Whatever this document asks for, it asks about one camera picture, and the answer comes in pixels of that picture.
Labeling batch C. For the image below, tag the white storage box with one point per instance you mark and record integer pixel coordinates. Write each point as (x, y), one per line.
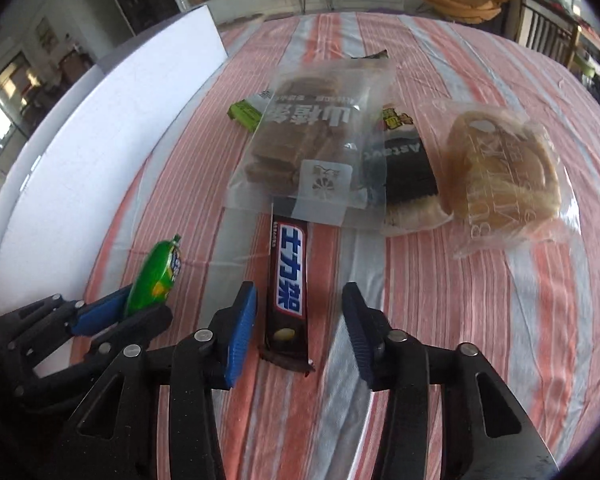
(105, 135)

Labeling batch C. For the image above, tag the clear bag of brown snacks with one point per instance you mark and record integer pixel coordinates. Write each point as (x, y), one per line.
(300, 145)

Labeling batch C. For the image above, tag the black biscuit packet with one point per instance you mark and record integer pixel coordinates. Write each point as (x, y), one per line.
(405, 170)

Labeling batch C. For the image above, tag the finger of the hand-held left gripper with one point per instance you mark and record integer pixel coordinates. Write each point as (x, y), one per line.
(105, 310)
(145, 325)

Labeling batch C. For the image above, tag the bread in clear bag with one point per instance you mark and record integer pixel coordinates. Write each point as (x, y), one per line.
(500, 170)

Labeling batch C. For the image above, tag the brown chocolate bar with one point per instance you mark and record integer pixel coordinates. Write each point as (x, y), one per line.
(287, 280)

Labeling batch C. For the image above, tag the small green packet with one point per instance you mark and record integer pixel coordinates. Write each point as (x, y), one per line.
(242, 112)

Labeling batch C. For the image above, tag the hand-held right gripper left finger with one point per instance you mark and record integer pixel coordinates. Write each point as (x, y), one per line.
(242, 330)

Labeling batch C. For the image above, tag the framed wall picture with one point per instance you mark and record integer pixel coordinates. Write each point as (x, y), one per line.
(46, 32)

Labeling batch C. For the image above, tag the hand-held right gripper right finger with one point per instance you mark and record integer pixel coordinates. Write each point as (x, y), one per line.
(360, 335)

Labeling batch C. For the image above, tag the green jelly packet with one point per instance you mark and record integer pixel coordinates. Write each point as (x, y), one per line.
(155, 275)

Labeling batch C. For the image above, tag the window with dark frame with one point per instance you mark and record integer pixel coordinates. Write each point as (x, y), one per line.
(5, 110)

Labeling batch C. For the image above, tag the dark wooden dining chair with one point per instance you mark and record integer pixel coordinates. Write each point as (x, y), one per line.
(545, 25)

